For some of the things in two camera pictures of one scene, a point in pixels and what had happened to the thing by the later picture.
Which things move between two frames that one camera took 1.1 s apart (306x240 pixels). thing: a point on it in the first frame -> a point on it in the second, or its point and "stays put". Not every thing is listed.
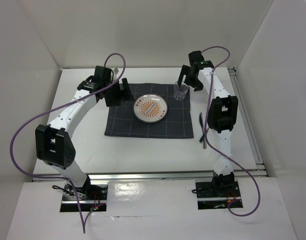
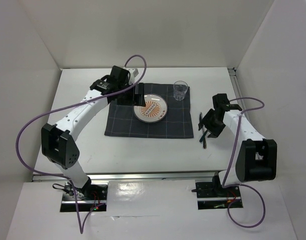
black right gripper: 197,85 -> 215,131
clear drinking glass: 180,92 stays put
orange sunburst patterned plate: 150,108 stays put
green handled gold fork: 203,136 stays put
